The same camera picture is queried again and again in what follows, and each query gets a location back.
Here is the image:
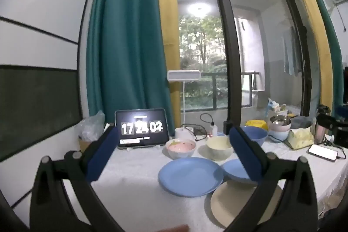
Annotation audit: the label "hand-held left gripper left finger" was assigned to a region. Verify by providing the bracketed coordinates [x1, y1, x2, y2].
[29, 123, 125, 232]

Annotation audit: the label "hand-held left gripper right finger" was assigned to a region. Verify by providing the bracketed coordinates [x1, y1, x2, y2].
[226, 126, 318, 232]

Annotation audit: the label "small blue plate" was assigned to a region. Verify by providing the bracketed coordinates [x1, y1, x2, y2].
[221, 159, 257, 185]

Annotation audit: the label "cream bowl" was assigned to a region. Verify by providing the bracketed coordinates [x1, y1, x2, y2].
[206, 136, 234, 161]

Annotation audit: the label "cream plate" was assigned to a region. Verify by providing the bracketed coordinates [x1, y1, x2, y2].
[210, 180, 283, 230]

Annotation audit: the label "large blue plate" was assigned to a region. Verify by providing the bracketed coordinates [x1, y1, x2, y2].
[158, 157, 225, 198]

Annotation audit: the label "pink strawberry bowl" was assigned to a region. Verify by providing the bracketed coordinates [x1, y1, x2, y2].
[166, 139, 197, 160]

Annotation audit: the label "clear plastic bag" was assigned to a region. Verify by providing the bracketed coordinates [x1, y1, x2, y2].
[77, 110, 105, 141]

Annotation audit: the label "black power adapter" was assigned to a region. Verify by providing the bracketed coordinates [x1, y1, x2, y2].
[223, 120, 234, 135]

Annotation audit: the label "yellow wipes packet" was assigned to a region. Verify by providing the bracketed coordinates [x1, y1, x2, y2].
[245, 120, 268, 130]

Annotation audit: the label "light blue bowl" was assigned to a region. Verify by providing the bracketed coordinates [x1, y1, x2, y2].
[268, 129, 289, 143]

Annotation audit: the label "pink steel-lined bowl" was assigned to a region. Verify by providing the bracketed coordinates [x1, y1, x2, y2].
[269, 115, 292, 132]

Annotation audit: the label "tablet with clock display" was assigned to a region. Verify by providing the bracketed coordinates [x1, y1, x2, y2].
[115, 108, 169, 149]

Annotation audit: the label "white plastic basket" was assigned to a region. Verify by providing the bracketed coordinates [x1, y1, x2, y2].
[268, 108, 288, 118]

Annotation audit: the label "yellow-green tissue pack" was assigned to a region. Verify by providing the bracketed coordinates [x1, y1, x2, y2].
[287, 127, 315, 149]

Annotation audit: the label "grey cloth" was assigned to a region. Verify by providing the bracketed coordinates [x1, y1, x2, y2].
[291, 116, 313, 129]

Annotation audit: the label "black balcony railing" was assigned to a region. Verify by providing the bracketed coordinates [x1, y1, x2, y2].
[201, 72, 260, 109]

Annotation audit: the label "steel thermos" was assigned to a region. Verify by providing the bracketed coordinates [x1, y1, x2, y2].
[313, 105, 328, 145]

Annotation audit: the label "smartphone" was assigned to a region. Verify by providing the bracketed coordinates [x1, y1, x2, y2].
[308, 144, 339, 161]

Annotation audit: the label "black device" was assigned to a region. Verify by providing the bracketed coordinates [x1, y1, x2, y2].
[317, 112, 348, 148]

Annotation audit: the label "white desk lamp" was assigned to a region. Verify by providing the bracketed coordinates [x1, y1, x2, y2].
[167, 70, 202, 141]

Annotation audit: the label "hanging light blue clothes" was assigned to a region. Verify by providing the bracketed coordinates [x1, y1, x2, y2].
[283, 27, 302, 76]

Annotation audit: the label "teal curtain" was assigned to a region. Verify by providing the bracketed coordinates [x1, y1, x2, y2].
[294, 0, 344, 113]
[86, 0, 174, 137]

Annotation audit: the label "black window frame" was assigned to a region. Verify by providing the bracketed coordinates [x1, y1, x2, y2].
[171, 0, 313, 129]

